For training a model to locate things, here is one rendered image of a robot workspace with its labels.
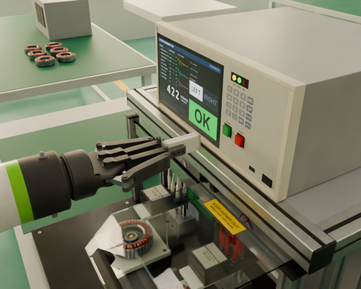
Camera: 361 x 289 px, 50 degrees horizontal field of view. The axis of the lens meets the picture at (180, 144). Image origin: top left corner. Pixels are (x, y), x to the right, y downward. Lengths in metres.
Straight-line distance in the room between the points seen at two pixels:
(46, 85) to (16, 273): 0.97
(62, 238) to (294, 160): 0.70
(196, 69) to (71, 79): 1.52
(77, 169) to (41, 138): 1.09
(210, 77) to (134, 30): 5.10
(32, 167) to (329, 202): 0.47
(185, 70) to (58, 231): 0.59
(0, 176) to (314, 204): 0.48
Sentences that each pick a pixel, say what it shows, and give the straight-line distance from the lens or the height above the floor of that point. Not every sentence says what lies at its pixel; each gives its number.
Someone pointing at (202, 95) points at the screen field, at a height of 1.22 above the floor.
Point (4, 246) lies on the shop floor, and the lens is 2.34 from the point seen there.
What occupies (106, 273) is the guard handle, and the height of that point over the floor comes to 1.06.
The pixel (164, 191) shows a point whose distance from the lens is 0.99.
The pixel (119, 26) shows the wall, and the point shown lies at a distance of 5.70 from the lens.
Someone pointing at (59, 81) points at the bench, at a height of 0.75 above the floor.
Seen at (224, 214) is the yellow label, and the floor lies 1.07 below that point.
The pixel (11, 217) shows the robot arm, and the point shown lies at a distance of 0.57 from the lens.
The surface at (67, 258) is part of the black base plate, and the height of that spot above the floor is 0.77.
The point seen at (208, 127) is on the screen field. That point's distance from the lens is 0.77.
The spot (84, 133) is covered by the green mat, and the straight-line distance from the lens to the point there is 1.65.
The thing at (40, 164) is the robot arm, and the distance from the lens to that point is 0.57.
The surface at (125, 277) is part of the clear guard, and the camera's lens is 0.64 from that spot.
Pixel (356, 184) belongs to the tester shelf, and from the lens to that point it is 0.75.
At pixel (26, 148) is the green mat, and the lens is 1.61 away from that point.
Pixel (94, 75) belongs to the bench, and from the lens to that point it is 2.27.
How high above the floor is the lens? 1.52
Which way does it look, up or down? 30 degrees down
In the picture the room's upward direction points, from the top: straight up
